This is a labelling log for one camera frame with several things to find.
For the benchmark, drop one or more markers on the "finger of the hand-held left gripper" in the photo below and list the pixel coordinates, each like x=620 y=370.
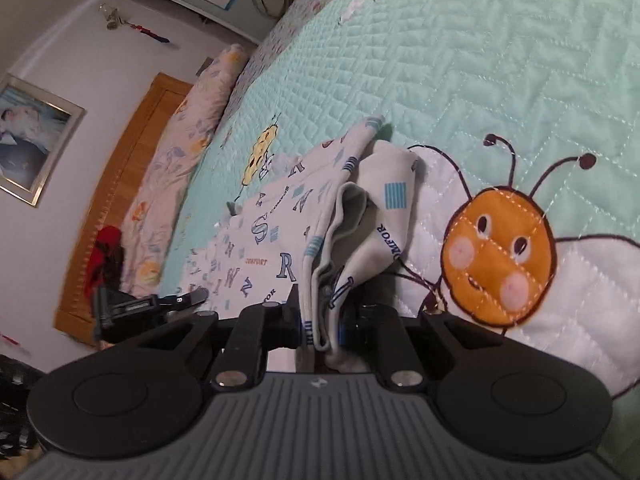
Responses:
x=187 y=300

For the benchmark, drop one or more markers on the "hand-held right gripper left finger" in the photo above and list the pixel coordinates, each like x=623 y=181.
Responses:
x=292 y=320

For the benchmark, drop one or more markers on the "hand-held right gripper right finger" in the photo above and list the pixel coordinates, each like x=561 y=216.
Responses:
x=350 y=329

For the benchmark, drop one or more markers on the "white letter-print pants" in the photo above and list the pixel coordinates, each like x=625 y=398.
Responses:
x=280 y=240

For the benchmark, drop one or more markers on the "red cloth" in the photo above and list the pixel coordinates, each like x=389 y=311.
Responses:
x=100 y=237

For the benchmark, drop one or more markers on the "wooden headboard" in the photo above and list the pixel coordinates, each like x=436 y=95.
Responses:
x=115 y=185

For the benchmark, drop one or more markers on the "black bag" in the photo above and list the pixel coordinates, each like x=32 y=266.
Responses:
x=15 y=400

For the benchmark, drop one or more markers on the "floral pillow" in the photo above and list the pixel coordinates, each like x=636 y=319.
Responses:
x=175 y=160

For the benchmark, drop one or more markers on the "framed photo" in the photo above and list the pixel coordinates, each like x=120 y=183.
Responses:
x=25 y=135

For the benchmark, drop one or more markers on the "tasselled wall ornament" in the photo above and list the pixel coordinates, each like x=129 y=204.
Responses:
x=135 y=22

